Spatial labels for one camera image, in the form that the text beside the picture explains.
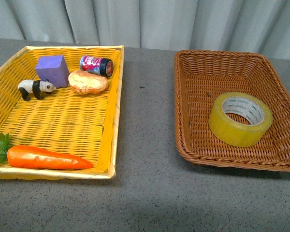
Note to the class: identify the yellow packing tape roll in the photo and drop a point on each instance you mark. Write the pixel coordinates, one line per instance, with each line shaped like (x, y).
(239, 119)

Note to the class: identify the yellow wicker basket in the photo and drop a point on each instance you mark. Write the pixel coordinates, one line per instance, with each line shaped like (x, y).
(64, 122)

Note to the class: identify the brown wicker basket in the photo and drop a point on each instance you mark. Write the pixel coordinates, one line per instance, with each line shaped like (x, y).
(216, 88)

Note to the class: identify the small red labelled can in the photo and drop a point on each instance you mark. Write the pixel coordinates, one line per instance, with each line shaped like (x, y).
(99, 66)

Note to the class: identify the toy bread loaf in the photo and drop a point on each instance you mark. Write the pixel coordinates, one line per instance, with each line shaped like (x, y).
(85, 83)

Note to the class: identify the purple foam block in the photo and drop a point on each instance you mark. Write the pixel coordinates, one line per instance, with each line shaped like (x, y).
(53, 69)

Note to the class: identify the toy panda figure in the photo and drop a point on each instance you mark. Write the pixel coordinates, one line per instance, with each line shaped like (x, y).
(35, 87)

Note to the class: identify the orange toy carrot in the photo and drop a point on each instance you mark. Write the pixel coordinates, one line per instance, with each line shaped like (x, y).
(31, 157)

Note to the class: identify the grey pleated curtain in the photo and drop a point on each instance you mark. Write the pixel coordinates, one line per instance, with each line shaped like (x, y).
(259, 26)

